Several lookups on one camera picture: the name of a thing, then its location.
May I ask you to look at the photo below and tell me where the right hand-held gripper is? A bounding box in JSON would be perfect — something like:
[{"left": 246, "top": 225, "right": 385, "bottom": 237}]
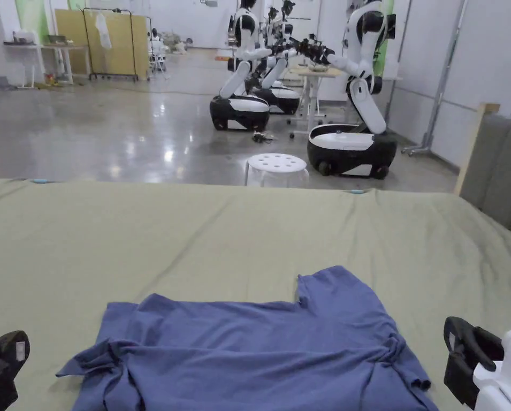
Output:
[{"left": 443, "top": 316, "right": 511, "bottom": 411}]

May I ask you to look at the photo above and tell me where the grey padded headboard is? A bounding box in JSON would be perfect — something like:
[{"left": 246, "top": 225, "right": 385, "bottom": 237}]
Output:
[{"left": 454, "top": 102, "right": 511, "bottom": 246}]

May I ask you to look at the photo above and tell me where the blue shirt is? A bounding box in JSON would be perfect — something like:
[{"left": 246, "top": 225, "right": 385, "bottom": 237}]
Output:
[{"left": 56, "top": 265, "right": 440, "bottom": 411}]

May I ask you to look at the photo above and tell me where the bed with pale green sheet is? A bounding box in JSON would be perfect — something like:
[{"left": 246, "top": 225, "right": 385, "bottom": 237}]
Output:
[{"left": 0, "top": 177, "right": 511, "bottom": 411}]

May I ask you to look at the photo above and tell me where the white and black wheeled robot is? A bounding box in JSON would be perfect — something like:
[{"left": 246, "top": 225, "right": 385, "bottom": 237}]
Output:
[
  {"left": 253, "top": 0, "right": 302, "bottom": 116},
  {"left": 209, "top": 0, "right": 277, "bottom": 132},
  {"left": 299, "top": 0, "right": 399, "bottom": 179}
]

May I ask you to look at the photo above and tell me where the white round plastic stool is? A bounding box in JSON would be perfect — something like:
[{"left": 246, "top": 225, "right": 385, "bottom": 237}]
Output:
[{"left": 244, "top": 153, "right": 311, "bottom": 187}]

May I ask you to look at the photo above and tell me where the white long table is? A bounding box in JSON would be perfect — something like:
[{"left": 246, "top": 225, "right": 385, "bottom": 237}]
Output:
[{"left": 2, "top": 40, "right": 90, "bottom": 89}]

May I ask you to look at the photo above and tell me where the black clothes rack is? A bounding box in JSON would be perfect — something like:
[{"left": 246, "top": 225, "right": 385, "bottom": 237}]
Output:
[{"left": 81, "top": 7, "right": 139, "bottom": 82}]

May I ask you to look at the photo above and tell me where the light wooden table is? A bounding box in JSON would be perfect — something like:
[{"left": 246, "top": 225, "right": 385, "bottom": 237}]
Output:
[{"left": 287, "top": 64, "right": 340, "bottom": 139}]

